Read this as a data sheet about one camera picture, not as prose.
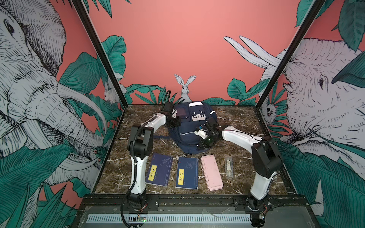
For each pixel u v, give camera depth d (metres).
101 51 0.86
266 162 0.49
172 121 0.89
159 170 0.85
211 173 0.82
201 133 0.84
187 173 0.84
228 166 0.86
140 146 0.59
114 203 0.75
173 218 0.70
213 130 0.69
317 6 0.69
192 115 1.07
